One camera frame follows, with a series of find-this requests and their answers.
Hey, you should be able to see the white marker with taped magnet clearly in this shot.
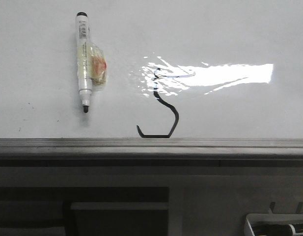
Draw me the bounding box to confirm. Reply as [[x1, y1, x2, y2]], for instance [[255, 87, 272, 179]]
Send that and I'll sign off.
[[76, 12, 107, 113]]

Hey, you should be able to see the black drawn number stroke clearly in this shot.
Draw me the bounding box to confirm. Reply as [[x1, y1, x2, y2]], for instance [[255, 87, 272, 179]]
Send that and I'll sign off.
[[136, 67, 196, 139]]

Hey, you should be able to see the white whiteboard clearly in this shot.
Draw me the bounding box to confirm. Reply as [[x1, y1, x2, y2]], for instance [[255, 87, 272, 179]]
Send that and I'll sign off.
[[0, 0, 303, 167]]

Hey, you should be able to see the dark box under whiteboard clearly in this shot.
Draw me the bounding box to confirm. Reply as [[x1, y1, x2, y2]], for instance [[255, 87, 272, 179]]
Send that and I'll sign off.
[[69, 202, 168, 236]]

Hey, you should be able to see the black marker in tray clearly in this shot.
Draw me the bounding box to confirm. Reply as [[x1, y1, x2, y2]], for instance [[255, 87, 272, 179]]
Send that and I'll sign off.
[[252, 224, 303, 236]]

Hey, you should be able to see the white marker tray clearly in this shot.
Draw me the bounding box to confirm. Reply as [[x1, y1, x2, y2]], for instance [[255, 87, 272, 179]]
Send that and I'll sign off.
[[244, 213, 303, 236]]

